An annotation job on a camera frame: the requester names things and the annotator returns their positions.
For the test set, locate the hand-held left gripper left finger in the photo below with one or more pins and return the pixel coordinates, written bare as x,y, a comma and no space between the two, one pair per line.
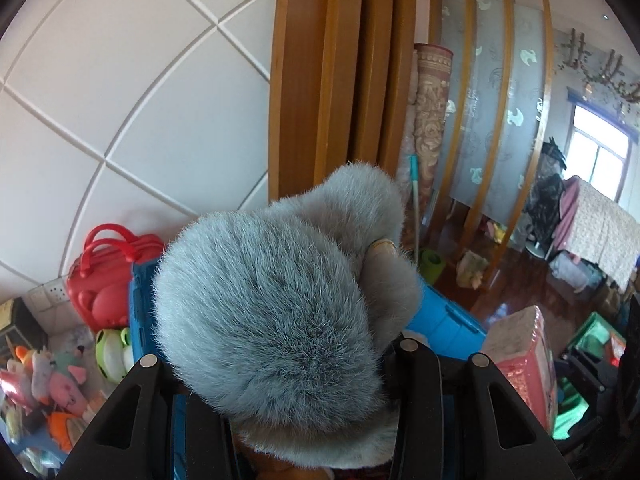
125,410

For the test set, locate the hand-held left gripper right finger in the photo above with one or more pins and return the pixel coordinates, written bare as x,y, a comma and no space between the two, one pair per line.
480,410

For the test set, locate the blue plastic crate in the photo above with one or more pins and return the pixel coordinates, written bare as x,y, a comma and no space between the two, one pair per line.
450,320

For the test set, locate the grey furry plush toy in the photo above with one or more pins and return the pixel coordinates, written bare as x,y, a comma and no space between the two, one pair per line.
275,310

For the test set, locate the green frog plush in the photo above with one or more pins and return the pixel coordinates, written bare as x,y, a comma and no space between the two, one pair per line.
112,355

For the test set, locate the pink pig plush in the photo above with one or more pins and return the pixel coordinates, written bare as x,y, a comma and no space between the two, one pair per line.
70,385

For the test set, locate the pink wrapped tissue multipack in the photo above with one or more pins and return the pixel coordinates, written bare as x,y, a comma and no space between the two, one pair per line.
520,360

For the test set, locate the white plush toy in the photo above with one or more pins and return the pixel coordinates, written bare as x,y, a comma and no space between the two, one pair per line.
42,372

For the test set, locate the orange plush toy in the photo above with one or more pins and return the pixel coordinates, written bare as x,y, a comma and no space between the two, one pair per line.
22,352

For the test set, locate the red bear suitcase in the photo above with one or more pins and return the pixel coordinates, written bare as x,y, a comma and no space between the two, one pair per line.
105,285

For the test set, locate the black cardboard box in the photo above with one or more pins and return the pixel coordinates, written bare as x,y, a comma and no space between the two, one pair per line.
20,325

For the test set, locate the green plastic crate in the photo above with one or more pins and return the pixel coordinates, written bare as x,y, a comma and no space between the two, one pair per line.
592,332

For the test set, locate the floral blanket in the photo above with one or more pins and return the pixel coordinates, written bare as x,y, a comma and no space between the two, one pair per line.
605,230

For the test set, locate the black hanging clothes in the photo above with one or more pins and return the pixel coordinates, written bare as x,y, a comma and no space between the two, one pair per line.
547,195

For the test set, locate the window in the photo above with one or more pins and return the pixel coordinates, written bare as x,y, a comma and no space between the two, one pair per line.
602,145

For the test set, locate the wooden slat partition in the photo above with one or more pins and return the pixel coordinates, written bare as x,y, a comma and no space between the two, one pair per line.
505,110

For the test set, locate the rolled patterned carpet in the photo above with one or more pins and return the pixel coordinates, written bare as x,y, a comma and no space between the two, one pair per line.
430,110

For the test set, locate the frosted patterned glass panel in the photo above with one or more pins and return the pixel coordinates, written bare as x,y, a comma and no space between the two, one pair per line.
487,100

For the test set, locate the white wall socket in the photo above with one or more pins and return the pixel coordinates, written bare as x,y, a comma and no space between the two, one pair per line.
50,295

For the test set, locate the branch wall decoration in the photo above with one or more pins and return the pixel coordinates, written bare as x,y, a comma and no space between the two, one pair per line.
600,67

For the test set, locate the wooden wall column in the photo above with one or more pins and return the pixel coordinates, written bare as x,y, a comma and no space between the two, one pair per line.
340,70

